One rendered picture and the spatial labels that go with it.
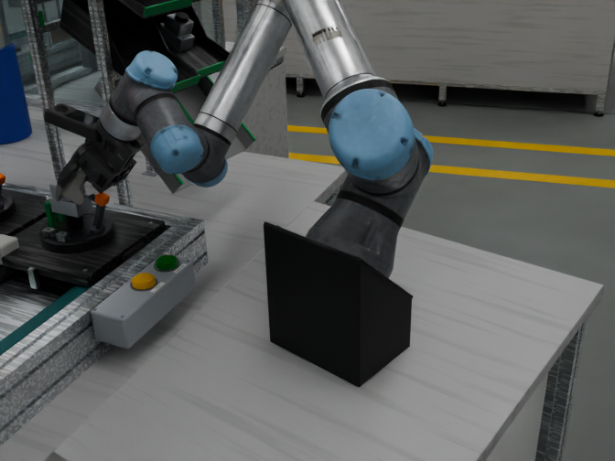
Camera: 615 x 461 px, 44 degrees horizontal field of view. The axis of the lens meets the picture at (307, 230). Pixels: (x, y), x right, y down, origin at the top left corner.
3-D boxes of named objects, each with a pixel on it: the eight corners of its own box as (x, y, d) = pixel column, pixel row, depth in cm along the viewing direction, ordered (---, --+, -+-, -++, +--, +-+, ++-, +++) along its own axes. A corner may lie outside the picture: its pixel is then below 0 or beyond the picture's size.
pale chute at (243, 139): (246, 149, 180) (256, 139, 177) (210, 168, 171) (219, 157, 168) (176, 56, 181) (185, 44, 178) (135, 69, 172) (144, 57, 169)
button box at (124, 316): (197, 287, 142) (193, 259, 139) (128, 349, 125) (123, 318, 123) (165, 280, 145) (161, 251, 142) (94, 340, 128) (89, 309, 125)
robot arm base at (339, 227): (400, 289, 126) (426, 235, 127) (366, 262, 113) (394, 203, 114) (327, 259, 134) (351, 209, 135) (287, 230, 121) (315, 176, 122)
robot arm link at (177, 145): (221, 164, 126) (192, 112, 130) (196, 140, 116) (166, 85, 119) (181, 188, 127) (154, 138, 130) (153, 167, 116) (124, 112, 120)
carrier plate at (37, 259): (166, 229, 153) (165, 219, 152) (88, 287, 134) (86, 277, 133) (71, 209, 162) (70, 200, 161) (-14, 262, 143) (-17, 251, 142)
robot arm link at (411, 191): (408, 230, 128) (441, 158, 130) (398, 208, 116) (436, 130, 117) (345, 203, 132) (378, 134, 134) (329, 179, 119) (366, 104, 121)
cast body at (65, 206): (93, 209, 145) (88, 175, 142) (78, 218, 141) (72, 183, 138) (59, 201, 148) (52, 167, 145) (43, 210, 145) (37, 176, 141)
